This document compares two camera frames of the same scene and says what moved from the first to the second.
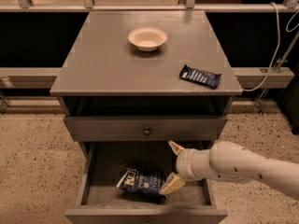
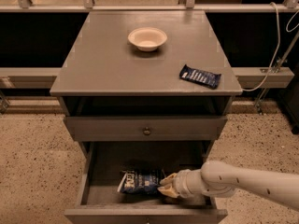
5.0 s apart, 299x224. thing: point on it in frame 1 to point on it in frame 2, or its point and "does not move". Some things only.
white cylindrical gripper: [183, 164] to [181, 182]
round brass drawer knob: [147, 132] does not move
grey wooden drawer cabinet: [130, 83] does not move
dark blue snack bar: [200, 77] does not move
